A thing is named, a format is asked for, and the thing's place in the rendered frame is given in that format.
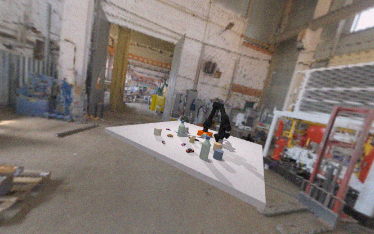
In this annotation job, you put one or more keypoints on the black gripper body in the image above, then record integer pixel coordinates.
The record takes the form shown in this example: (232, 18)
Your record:
(218, 135)

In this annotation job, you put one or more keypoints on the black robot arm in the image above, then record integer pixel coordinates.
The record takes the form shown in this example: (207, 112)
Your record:
(225, 123)

